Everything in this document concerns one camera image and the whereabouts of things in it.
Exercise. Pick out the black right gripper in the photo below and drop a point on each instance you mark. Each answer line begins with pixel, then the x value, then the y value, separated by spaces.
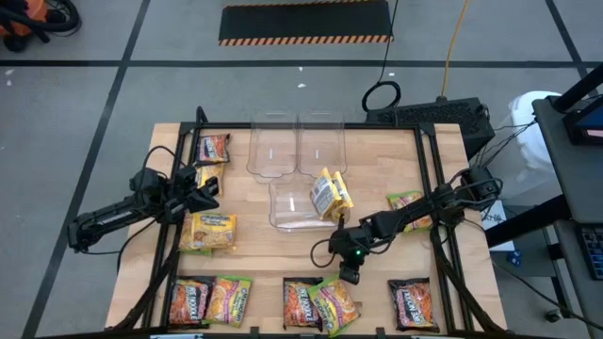
pixel 351 245

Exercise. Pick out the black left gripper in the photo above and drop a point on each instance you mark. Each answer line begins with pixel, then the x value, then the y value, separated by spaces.
pixel 181 202

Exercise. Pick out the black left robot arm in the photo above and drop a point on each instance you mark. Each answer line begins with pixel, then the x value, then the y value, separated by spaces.
pixel 113 215

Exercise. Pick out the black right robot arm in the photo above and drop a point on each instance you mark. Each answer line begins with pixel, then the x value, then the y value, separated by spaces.
pixel 410 214

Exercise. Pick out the wide clear plastic bin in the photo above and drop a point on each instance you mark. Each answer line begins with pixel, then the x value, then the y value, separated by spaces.
pixel 292 216

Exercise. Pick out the white paper sheet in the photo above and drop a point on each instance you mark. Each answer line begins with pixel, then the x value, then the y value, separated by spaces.
pixel 494 220

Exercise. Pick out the small blue box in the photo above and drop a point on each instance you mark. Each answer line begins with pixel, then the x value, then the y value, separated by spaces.
pixel 514 258

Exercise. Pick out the black hazard-striped floor mat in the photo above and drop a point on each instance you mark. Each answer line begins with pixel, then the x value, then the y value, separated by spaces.
pixel 306 21

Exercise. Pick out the black caster wheel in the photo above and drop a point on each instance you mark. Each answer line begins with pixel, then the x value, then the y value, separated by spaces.
pixel 552 315

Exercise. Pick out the white plastic bag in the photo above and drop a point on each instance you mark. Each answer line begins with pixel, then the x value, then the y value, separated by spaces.
pixel 532 136

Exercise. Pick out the black keyboard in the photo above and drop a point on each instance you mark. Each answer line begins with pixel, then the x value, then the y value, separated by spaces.
pixel 593 252

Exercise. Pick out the grey desk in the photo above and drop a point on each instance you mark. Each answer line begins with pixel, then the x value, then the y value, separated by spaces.
pixel 579 179

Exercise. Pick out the orange shop vacuum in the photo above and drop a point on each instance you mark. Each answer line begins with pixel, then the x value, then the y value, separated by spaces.
pixel 33 9

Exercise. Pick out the black monitor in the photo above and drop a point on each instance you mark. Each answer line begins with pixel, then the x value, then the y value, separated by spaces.
pixel 589 122

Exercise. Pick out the black aluminium table frame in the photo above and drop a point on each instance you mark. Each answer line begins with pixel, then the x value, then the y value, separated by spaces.
pixel 367 126

